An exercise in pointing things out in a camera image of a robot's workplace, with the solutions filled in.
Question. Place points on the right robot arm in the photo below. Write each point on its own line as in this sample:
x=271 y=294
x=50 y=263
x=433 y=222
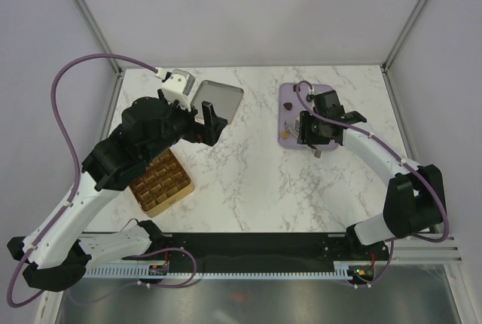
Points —
x=414 y=198

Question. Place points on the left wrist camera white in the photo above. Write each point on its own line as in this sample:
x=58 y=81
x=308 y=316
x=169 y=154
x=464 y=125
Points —
x=176 y=86

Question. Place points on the left aluminium frame post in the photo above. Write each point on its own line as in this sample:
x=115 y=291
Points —
x=91 y=24

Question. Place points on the silver tin lid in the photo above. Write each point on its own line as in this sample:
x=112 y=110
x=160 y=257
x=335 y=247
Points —
x=224 y=98

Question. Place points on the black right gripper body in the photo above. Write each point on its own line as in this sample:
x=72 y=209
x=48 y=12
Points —
x=311 y=130

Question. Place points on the white slotted cable duct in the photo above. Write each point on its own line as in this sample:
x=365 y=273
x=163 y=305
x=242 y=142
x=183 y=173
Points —
x=137 y=271

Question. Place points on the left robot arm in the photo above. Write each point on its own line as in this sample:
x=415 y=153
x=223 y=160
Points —
x=55 y=256

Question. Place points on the lilac plastic tray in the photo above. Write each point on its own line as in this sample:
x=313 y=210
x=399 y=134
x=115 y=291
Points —
x=287 y=93

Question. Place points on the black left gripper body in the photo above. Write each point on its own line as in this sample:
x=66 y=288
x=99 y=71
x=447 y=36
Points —
x=181 y=125

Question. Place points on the aluminium frame post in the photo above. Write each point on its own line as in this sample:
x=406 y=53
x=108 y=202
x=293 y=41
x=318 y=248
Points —
x=91 y=24
x=408 y=26

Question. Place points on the dark square chocolate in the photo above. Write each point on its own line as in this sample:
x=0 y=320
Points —
x=284 y=134

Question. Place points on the right aluminium frame post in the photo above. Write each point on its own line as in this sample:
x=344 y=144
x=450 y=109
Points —
x=408 y=26

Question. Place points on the metal tongs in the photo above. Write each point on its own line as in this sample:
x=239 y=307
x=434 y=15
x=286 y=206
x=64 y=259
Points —
x=297 y=134

